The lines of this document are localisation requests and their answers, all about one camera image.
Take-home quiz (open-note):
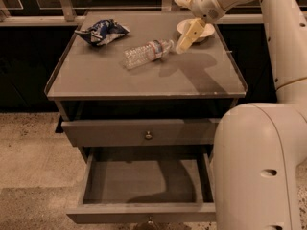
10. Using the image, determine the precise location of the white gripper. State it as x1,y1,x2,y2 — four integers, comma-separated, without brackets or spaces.
174,0,230,54

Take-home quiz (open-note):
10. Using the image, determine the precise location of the clear plastic water bottle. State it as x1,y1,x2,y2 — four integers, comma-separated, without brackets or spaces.
123,39,174,70

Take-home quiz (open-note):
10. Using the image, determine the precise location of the metal middle drawer knob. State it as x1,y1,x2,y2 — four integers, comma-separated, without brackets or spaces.
147,217,154,229

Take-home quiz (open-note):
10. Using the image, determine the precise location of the grey top drawer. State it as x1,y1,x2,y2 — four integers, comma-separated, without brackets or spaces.
62,119,219,147

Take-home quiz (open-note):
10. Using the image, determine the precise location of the metal railing frame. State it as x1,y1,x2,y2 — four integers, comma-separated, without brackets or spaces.
0,0,307,28

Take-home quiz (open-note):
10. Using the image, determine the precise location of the metal top drawer knob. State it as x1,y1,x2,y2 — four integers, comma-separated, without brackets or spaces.
145,131,153,140

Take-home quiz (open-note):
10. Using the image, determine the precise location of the grey drawer cabinet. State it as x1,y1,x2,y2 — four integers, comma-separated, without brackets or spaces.
44,10,248,165

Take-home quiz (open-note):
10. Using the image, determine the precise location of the grey open middle drawer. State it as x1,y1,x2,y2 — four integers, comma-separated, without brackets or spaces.
67,146,216,224

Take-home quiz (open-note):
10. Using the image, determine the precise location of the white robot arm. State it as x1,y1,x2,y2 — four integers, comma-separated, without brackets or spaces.
175,0,307,230

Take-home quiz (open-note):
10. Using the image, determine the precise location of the white bowl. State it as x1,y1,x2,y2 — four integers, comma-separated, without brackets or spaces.
177,19,215,42

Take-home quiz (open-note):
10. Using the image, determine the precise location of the blue crumpled chip bag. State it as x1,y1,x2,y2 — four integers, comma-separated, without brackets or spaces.
75,19,130,47

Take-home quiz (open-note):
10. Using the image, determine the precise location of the metal drawer knob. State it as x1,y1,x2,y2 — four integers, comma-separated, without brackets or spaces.
147,217,154,229
145,131,153,140

